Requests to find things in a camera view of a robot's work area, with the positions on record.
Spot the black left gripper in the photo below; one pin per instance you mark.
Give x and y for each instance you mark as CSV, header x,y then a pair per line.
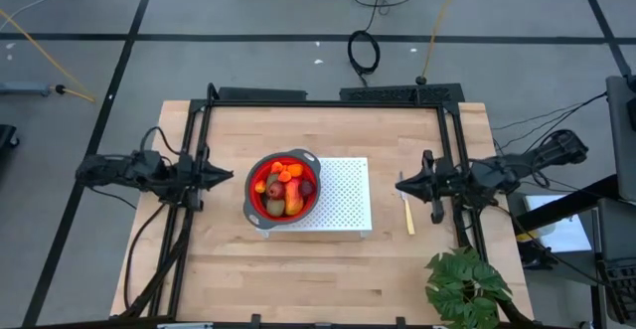
x,y
191,177

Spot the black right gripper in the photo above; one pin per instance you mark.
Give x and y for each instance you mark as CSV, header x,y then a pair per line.
x,y
454,182

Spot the red colander with grey rim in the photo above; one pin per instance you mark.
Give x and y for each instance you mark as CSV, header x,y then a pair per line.
x,y
252,197

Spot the red toy apple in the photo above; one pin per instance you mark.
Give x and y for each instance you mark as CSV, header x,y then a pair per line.
x,y
275,190

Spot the orange toy tangerine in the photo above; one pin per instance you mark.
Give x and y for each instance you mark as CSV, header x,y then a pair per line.
x,y
295,170

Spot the red-yellow toy mango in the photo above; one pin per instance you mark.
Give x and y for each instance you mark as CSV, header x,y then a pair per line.
x,y
294,200

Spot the dark purple toy plum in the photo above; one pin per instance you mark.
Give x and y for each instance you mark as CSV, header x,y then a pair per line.
x,y
306,188

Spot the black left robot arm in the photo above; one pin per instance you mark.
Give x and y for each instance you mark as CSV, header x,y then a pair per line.
x,y
124,172

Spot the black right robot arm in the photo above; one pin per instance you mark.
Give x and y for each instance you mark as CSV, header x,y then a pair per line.
x,y
526,167

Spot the white perforated shelf riser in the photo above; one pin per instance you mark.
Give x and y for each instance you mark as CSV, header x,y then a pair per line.
x,y
348,195

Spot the black vented box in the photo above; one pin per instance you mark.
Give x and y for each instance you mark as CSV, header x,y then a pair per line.
x,y
397,94

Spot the green leafy plant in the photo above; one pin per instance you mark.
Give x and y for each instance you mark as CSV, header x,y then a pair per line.
x,y
462,281

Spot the small yellow object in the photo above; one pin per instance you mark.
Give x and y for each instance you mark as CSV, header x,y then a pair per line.
x,y
526,236

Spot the white box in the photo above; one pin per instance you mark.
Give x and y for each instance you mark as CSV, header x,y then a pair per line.
x,y
566,234

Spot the grey desk foot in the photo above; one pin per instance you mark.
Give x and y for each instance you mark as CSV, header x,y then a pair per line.
x,y
22,88

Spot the grey equipment panel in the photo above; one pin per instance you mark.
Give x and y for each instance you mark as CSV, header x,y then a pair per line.
x,y
621,135

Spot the black caster base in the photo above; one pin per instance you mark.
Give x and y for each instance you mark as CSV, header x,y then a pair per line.
x,y
6,135

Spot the black keyboard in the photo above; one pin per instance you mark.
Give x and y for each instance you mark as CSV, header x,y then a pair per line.
x,y
621,289

